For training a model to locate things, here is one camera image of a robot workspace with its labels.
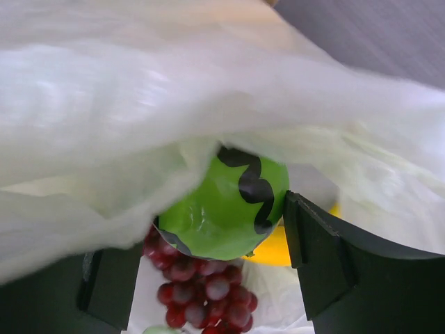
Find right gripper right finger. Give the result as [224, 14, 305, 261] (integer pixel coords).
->
[284, 192, 444, 333]

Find dark fake grapes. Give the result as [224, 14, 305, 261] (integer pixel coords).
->
[143, 226, 258, 333]

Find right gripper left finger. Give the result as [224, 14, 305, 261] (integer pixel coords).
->
[1, 244, 143, 333]

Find green fake lime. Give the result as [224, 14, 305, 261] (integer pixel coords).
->
[154, 147, 289, 261]

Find green avocado print plastic bag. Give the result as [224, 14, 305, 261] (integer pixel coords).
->
[1, 1, 444, 333]

